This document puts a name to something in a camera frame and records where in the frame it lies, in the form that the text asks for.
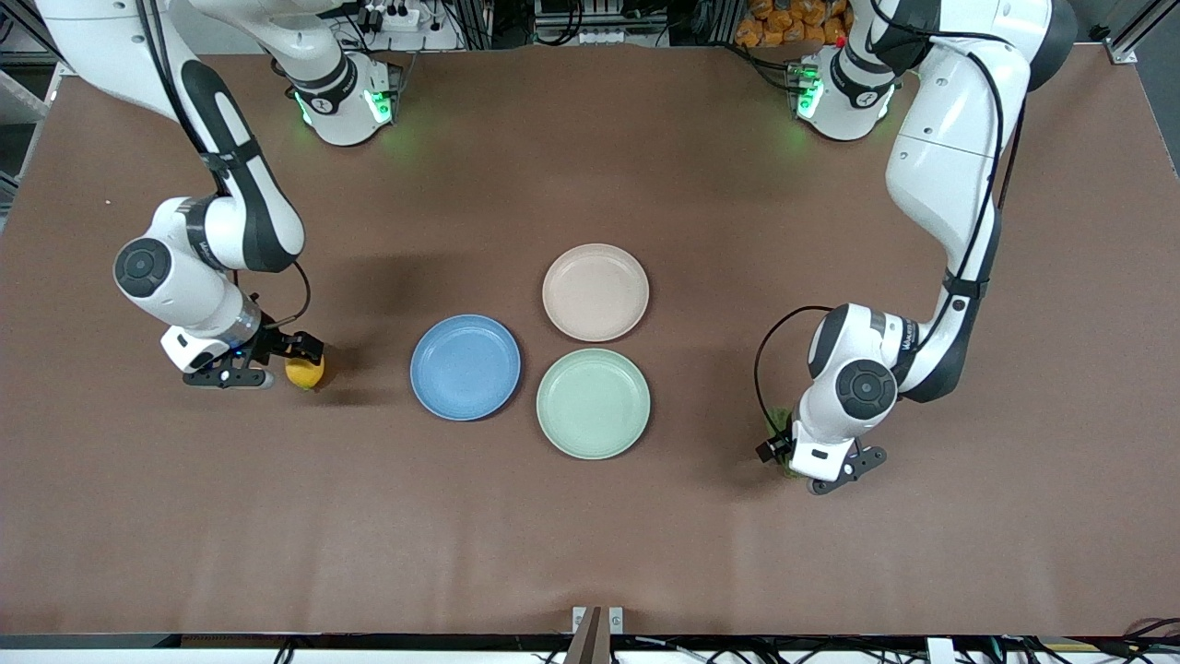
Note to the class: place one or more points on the brown table cover mat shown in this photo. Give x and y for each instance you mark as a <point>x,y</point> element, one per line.
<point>590,553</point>

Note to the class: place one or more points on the aluminium frame profile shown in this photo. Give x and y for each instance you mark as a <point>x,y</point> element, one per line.
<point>1138,32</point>

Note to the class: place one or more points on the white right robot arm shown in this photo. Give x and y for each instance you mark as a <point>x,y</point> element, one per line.
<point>249,212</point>

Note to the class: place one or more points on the bag of orange fruits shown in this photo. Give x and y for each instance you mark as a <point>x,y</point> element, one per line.
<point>784,23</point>

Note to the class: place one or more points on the white power strip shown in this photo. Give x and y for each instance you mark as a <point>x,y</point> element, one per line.
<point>403,17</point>

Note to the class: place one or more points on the beige pink plate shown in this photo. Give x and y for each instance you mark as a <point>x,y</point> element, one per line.
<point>595,292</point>

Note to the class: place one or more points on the yellow lemon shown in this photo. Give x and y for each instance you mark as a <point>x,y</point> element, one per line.
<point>304,373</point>

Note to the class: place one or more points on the silver table edge bracket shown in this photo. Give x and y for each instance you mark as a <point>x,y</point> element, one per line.
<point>597,620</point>

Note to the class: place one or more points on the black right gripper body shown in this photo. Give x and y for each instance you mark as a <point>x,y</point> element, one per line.
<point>273,343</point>

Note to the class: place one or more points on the blue plate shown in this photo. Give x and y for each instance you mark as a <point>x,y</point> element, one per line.
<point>466,368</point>

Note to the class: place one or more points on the green lettuce leaf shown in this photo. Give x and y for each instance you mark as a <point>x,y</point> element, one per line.
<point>784,420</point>

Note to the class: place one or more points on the grey equipment box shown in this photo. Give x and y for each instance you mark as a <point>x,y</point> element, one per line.
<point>599,35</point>

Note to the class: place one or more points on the light green plate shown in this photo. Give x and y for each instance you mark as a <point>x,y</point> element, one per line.
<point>593,403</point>

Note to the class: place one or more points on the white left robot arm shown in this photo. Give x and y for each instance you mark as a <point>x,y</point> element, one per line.
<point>949,157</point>

